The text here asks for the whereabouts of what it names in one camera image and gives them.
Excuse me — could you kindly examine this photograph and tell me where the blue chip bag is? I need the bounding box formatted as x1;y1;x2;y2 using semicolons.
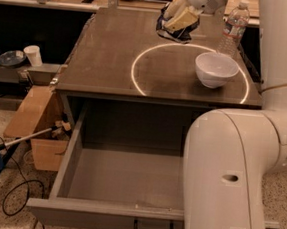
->
156;3;200;44

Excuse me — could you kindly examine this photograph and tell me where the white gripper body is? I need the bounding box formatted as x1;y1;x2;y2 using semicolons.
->
188;0;228;14

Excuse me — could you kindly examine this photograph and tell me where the white bowl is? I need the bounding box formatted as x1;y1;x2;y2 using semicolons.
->
195;52;239;89

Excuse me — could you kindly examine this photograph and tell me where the white paper cup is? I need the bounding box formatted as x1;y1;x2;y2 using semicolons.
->
24;45;43;67

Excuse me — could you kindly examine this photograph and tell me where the black floor cable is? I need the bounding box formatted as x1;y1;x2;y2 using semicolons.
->
0;123;56;229

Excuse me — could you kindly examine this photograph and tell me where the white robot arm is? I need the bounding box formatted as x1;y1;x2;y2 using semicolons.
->
183;0;287;229

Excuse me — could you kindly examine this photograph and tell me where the cardboard box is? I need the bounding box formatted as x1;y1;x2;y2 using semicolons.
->
3;86;69;171

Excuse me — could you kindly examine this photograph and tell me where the clear plastic water bottle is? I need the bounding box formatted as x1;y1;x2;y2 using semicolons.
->
216;0;250;58

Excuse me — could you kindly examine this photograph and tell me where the dark plate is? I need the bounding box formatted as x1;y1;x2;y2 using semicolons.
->
0;50;26;68

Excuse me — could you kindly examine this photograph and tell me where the grey open top drawer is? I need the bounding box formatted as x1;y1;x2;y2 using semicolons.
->
25;93;287;229

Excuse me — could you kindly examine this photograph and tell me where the low side shelf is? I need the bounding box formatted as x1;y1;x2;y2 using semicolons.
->
0;63;61;86

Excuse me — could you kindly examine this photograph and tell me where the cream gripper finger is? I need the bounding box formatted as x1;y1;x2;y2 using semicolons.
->
164;6;200;32
163;0;187;19

